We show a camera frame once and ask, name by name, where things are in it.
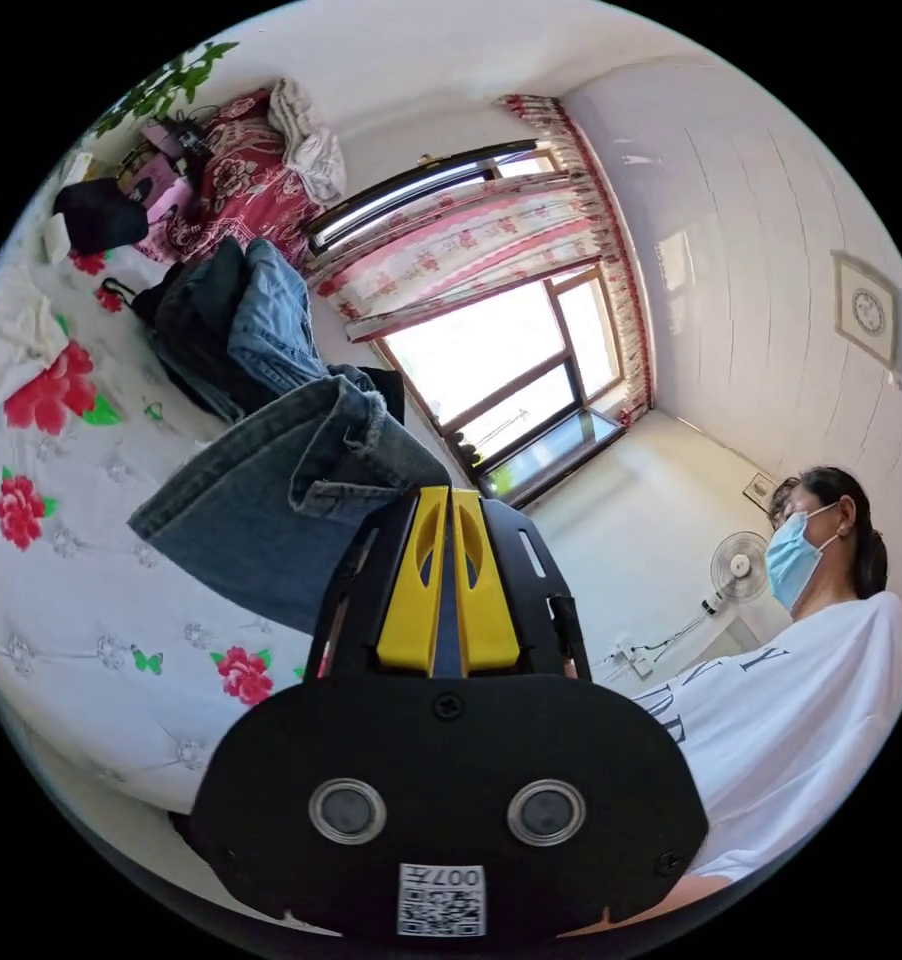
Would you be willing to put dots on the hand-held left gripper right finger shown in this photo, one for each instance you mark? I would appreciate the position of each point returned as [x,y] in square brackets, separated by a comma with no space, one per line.
[481,600]

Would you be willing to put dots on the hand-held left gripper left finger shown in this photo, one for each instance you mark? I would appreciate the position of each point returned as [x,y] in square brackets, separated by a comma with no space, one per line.
[413,600]

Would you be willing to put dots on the light blue jeans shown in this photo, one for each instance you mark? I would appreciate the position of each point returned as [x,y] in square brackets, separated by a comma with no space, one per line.
[286,517]

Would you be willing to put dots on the window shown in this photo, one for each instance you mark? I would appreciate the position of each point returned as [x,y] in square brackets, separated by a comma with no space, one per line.
[511,375]

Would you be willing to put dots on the white standing fan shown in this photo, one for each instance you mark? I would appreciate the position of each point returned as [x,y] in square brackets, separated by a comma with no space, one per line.
[737,568]

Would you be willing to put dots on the person's body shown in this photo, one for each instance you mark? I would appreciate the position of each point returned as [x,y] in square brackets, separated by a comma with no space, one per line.
[788,697]

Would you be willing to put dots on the pile of clothes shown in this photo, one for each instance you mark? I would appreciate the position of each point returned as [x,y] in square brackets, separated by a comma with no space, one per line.
[218,330]

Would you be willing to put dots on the bed with floral white sheet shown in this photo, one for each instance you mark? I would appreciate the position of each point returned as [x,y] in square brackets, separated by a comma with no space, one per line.
[68,570]

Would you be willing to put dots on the pink floral curtain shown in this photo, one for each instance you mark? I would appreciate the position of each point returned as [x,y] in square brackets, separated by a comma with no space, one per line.
[481,240]

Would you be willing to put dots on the red floral quilt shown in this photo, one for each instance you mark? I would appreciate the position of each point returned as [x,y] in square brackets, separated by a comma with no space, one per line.
[235,176]

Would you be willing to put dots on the white rolled blanket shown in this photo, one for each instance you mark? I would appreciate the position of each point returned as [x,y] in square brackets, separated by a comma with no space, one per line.
[308,142]

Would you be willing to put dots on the black bag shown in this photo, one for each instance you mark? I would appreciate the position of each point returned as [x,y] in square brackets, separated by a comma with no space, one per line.
[98,215]

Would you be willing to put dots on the green plant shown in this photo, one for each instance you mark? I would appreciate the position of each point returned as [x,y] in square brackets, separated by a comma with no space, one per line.
[167,82]

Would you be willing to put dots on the square wall clock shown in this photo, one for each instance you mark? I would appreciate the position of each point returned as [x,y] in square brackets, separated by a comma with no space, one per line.
[865,309]

